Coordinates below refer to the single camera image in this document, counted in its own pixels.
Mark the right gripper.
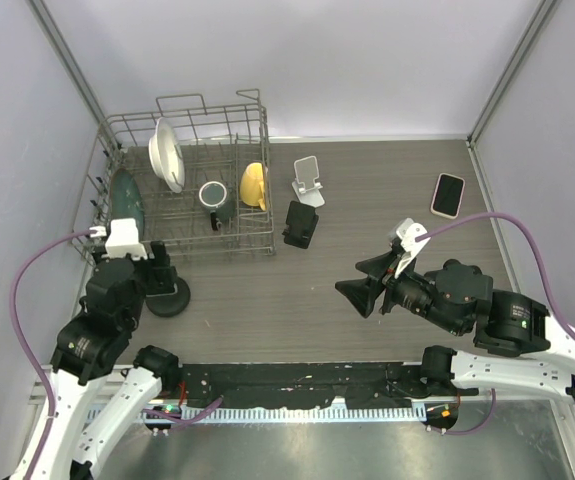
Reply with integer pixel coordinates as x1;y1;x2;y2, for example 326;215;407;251
333;248;461;334

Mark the black round base stand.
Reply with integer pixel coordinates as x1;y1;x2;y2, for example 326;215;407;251
145;277;191;318

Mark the black phone clear case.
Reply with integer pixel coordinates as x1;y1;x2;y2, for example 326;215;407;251
147;240;177;296

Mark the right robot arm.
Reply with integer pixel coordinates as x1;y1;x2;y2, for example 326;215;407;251
335;251;575;405

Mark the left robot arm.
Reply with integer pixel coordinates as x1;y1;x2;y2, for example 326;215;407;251
11;241;181;479

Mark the black folding phone stand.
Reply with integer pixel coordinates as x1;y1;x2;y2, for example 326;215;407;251
282;201;319;249

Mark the white folding phone stand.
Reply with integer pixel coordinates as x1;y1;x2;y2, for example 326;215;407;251
292;156;325;208

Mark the black phone pink case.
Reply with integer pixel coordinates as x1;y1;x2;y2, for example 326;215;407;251
430;173;466;219

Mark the teal plate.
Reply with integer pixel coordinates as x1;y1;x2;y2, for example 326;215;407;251
110;168;145;240

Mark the dark green mug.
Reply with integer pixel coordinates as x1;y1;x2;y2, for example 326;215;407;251
198;181;235;231

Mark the white bowl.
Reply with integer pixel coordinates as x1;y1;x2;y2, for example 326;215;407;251
148;117;185;193

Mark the yellow cup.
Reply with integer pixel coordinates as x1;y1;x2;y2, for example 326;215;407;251
239;162;267;211

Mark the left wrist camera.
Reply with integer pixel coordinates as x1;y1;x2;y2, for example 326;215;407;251
105;218;147;261

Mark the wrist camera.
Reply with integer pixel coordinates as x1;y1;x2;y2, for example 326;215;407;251
105;218;147;261
388;218;429;279

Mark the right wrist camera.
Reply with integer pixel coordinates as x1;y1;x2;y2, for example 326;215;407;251
388;218;429;279

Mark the wire dish rack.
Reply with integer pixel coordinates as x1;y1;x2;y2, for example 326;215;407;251
72;88;275;260

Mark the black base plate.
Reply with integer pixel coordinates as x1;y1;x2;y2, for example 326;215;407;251
162;362;479;410

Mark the white slotted cable duct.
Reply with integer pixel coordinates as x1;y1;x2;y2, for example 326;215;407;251
86;403;428;424

